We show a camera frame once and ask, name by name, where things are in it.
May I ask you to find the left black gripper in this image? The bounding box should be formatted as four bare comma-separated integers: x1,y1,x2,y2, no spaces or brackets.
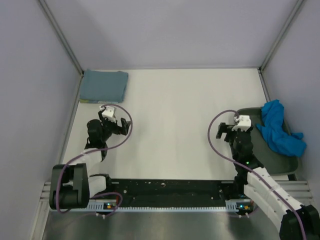
98,111,130,142

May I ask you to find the bright blue t shirt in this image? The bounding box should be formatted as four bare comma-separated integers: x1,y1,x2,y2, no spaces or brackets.
256,99,307,158

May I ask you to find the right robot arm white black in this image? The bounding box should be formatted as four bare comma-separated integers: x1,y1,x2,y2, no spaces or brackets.
216,122,320,240

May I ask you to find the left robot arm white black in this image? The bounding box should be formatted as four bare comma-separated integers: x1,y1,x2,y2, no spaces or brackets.
49,106,132,213

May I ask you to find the folded grey-blue t shirt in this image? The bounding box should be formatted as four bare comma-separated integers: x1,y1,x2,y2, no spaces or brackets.
79,69,129,103

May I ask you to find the folded shirt with green print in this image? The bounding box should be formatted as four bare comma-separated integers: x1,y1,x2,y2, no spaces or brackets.
79,98,118,105

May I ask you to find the dark green plastic bin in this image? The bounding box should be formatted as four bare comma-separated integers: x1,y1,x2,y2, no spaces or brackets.
237,107,299,176

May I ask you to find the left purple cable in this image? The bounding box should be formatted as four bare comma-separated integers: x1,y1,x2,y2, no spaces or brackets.
55,103,134,221

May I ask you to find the purple cable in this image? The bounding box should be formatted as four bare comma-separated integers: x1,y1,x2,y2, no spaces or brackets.
55,103,134,221
208,109,308,240

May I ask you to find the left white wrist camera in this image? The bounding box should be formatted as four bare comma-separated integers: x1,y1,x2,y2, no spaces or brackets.
99,105,117,123

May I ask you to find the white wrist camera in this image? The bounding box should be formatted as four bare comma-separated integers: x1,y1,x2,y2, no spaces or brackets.
231,115,252,132
99,105,117,123

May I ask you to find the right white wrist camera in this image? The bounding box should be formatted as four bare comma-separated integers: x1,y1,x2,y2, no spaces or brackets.
231,115,252,132

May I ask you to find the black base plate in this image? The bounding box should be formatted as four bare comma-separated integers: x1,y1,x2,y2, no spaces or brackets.
101,178,247,207

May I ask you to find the grey slotted cable duct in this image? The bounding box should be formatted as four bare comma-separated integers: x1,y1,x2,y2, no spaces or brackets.
50,198,252,213

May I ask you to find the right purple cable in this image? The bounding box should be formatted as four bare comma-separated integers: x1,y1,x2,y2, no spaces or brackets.
208,109,308,240

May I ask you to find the left aluminium corner post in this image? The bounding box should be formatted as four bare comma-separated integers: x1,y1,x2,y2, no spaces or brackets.
37,0,84,76

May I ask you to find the aluminium corner post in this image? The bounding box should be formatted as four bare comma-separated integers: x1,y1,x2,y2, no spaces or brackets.
258,0,306,74
37,0,84,76

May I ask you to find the right aluminium corner post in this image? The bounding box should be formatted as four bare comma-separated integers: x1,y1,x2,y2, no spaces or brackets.
258,0,306,74

